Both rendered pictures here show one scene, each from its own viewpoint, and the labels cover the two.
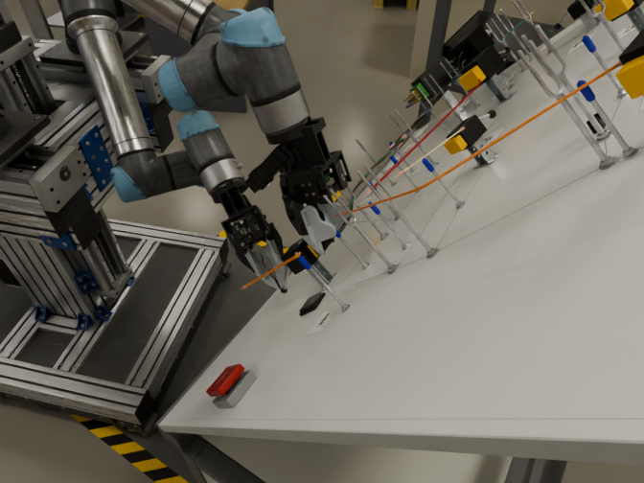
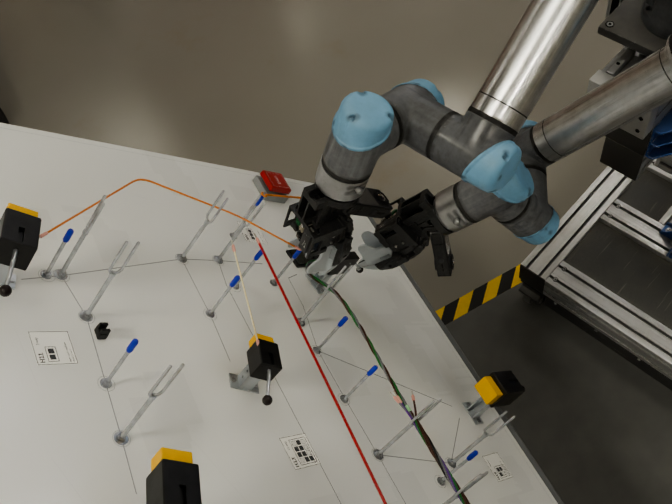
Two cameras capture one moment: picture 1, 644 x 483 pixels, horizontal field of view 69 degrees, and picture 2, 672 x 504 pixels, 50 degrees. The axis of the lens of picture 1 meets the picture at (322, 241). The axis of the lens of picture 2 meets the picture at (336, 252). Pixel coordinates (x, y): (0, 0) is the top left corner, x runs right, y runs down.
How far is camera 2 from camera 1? 1.21 m
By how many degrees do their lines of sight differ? 70
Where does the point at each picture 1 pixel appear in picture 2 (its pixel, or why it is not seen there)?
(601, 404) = not seen: outside the picture
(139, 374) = (568, 276)
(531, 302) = (46, 180)
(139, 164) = (519, 141)
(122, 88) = (594, 106)
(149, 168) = not seen: hidden behind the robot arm
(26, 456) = (554, 190)
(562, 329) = (18, 160)
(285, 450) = not seen: hidden behind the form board
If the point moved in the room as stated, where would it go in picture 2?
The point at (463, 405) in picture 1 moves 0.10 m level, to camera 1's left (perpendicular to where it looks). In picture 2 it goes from (46, 140) to (86, 95)
